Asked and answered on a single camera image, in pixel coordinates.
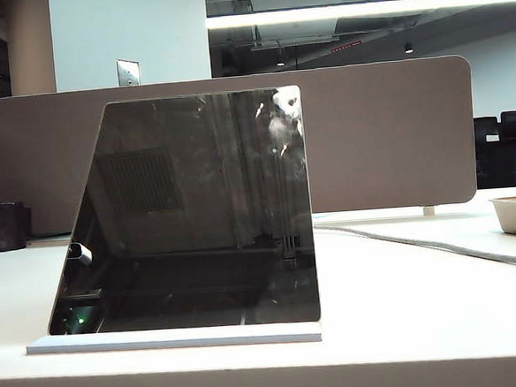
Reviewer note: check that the long ceiling light strip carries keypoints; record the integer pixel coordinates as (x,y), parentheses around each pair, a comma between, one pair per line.
(360,9)

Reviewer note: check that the brown desk divider panel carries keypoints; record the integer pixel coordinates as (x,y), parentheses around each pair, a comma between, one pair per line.
(378,141)

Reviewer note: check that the black pendant lamp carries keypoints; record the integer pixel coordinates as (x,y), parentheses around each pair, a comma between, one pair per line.
(408,49)
(280,61)

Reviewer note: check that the red led sign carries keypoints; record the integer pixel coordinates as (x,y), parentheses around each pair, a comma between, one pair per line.
(346,46)

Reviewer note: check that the black cylindrical cup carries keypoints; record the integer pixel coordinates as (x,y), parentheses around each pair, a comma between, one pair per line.
(6,229)

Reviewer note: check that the metal wall plate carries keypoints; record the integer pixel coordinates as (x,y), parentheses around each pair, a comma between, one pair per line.
(128,72)

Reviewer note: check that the mirror with white base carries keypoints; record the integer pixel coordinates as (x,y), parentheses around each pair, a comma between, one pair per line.
(197,215)

